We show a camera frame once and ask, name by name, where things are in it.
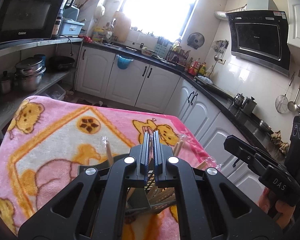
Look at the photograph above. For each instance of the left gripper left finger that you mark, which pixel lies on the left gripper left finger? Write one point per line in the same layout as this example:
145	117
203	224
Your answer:
93	205

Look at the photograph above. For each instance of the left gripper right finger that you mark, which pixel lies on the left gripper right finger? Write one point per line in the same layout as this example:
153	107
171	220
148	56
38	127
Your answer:
209	206

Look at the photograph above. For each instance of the dark green utensil basket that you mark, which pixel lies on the dark green utensil basket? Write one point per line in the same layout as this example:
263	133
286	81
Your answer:
137	201

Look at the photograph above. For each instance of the chopsticks pair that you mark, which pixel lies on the chopsticks pair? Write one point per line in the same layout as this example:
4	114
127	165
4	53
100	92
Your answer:
178	146
161	195
106	146
207	162

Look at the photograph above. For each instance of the person's right hand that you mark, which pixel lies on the person's right hand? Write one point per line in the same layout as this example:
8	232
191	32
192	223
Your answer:
286	211

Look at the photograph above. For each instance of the black kettle pot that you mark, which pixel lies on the black kettle pot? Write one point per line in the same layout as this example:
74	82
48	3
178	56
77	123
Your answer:
248	105

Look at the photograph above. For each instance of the pink cartoon blanket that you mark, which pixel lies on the pink cartoon blanket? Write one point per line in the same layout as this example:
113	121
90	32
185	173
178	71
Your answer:
47	140

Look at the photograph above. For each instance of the black range hood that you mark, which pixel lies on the black range hood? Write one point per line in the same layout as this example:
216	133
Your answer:
260	36

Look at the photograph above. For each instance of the blue hanging trash bin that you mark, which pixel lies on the blue hanging trash bin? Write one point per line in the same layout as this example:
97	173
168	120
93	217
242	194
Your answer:
123	62

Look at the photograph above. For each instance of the steel pot stack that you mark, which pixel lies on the steel pot stack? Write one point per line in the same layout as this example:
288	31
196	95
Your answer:
29	73

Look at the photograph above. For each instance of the metal storage shelf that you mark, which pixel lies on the metal storage shelf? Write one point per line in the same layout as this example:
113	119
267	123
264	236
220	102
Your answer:
10	102

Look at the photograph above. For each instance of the blue plastic box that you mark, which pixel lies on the blue plastic box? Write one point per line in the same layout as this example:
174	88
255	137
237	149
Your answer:
71	28

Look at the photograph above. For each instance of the wooden cutting board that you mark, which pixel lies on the wooden cutting board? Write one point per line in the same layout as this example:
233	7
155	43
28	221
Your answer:
122	26

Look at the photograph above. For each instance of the black microwave oven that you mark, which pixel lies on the black microwave oven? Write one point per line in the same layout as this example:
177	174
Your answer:
22	20

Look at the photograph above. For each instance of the round wall fan vent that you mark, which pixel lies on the round wall fan vent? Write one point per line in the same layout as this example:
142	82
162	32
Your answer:
195	40

